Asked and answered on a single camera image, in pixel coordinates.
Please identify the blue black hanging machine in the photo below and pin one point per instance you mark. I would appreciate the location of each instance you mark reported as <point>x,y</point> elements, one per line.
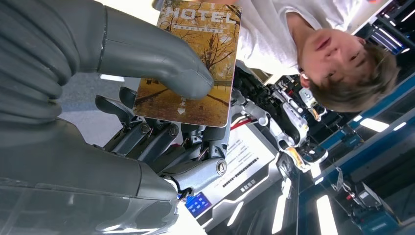
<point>369,211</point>

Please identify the dark storage rack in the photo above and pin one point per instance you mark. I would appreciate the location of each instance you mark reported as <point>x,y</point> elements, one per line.
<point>392,29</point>

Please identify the white ceiling light panel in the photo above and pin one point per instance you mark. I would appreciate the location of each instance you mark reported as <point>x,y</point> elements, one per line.
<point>373,125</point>
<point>325,214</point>

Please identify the white display board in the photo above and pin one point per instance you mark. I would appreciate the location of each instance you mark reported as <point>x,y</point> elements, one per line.
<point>246,155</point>

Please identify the person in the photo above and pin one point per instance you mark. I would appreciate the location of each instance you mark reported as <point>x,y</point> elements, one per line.
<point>275,32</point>

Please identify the white earbud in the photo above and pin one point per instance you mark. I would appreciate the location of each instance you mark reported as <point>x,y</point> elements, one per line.
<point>303,76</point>

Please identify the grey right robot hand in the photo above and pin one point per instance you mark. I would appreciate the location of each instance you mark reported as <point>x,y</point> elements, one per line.
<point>64,168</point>

